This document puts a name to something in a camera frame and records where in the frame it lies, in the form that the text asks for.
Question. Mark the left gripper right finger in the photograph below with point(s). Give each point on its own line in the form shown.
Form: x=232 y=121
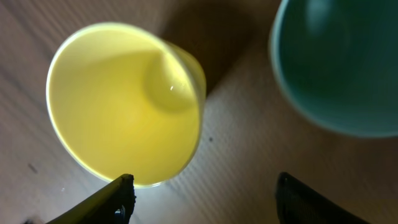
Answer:
x=297 y=203

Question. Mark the yellow plastic cup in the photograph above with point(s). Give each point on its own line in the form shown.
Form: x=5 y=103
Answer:
x=123 y=101

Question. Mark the green plastic cup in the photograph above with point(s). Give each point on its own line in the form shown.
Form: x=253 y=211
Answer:
x=336 y=62

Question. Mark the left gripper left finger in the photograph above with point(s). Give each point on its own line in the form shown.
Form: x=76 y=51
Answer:
x=113 y=204

